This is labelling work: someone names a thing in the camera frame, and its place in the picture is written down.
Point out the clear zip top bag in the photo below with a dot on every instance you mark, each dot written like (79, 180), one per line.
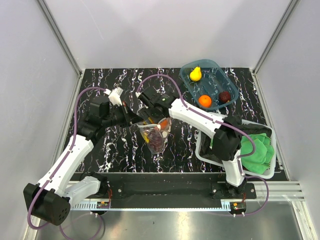
(165, 133)

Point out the purple fake grape bunch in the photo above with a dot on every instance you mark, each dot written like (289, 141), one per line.
(156, 141)

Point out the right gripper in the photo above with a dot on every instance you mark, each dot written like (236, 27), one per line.
(145, 113)

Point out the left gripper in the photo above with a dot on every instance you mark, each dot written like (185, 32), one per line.
(129, 118)

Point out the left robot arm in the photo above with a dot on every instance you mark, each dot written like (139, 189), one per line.
(51, 198)

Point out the aluminium frame rail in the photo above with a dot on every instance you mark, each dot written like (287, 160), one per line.
(59, 36)

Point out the dark red fake fruit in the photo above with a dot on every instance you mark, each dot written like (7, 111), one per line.
(224, 97)

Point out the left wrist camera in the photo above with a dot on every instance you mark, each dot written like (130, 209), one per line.
(114, 96)

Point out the small orange fake pumpkin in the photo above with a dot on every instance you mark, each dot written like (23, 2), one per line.
(164, 124)

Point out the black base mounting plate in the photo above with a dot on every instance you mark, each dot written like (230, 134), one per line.
(172, 191)

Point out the yellow fake banana bunch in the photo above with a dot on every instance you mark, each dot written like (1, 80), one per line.
(145, 136)

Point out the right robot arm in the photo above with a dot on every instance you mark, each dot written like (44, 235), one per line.
(177, 108)

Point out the teal plastic container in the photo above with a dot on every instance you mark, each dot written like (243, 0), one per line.
(214, 81)

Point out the white laundry basket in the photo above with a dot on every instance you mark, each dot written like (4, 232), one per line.
(262, 163)

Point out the fake orange fruit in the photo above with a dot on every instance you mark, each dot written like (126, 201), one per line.
(205, 101)

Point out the green microfibre cloth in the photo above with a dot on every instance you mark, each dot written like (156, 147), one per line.
(237, 153)

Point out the yellow fake lemon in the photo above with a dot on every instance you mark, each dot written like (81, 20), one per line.
(196, 74)

